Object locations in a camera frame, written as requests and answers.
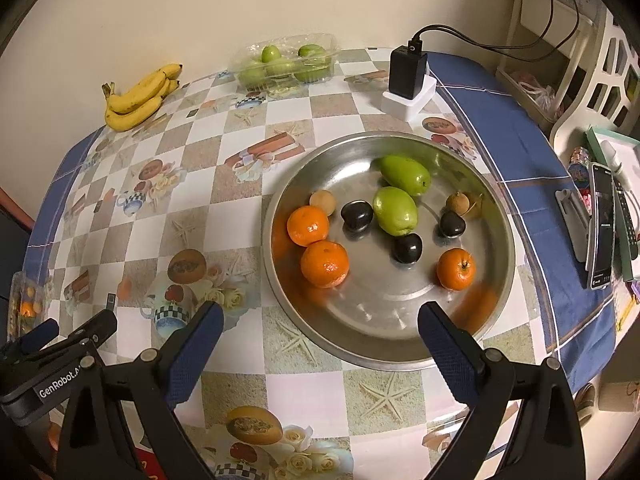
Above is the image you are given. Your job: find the small orange tangerine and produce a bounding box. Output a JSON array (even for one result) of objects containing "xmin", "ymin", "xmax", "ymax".
[{"xmin": 436, "ymin": 248, "xmax": 476, "ymax": 292}]

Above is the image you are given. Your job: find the brown kiwi fruit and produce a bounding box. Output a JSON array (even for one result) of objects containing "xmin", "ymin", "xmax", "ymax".
[{"xmin": 446, "ymin": 191, "xmax": 483, "ymax": 221}]

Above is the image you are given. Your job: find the round green apple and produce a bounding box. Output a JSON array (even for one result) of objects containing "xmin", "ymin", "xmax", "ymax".
[{"xmin": 372, "ymin": 186, "xmax": 419, "ymax": 237}]

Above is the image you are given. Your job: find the oblong green fruit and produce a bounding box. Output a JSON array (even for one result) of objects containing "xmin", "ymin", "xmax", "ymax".
[{"xmin": 378, "ymin": 155, "xmax": 432, "ymax": 197}]

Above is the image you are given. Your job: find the tan longan fruit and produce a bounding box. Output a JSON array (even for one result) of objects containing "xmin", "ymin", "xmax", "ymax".
[{"xmin": 308, "ymin": 190, "xmax": 336, "ymax": 217}]

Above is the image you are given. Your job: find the clear box of small fruits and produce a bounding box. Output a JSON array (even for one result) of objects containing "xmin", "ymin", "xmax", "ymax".
[{"xmin": 8, "ymin": 271, "xmax": 47, "ymax": 340}]

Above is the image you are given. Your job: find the clear box of green fruits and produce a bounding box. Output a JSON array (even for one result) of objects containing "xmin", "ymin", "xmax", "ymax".
[{"xmin": 228, "ymin": 32, "xmax": 341, "ymax": 90}]

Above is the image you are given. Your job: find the large steel bowl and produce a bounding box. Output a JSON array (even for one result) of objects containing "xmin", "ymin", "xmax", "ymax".
[{"xmin": 262, "ymin": 132, "xmax": 515, "ymax": 370}]

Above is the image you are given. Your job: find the grey phone stand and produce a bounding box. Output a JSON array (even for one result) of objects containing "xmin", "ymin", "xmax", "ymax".
[{"xmin": 554, "ymin": 188, "xmax": 590, "ymax": 263}]

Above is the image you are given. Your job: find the colourful round tin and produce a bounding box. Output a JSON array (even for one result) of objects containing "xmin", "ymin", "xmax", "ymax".
[{"xmin": 567, "ymin": 146, "xmax": 591, "ymax": 190}]

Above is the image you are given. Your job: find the yellow banana bunch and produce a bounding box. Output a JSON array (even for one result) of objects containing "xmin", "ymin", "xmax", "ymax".
[{"xmin": 101, "ymin": 63, "xmax": 182, "ymax": 132}]

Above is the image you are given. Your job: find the black power adapter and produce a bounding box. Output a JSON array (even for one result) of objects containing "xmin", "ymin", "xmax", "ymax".
[{"xmin": 388, "ymin": 38, "xmax": 427, "ymax": 100}]

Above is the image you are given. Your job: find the white plastic chair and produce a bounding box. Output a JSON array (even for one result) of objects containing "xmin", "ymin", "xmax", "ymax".
[{"xmin": 550, "ymin": 9, "xmax": 639, "ymax": 162}]

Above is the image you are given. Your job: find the white shelf rack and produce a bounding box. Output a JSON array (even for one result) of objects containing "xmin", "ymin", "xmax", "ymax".
[{"xmin": 496, "ymin": 0, "xmax": 602, "ymax": 133}]

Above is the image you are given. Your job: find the black charger cable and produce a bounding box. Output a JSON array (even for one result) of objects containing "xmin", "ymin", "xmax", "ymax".
[{"xmin": 408, "ymin": 0, "xmax": 583, "ymax": 64}]

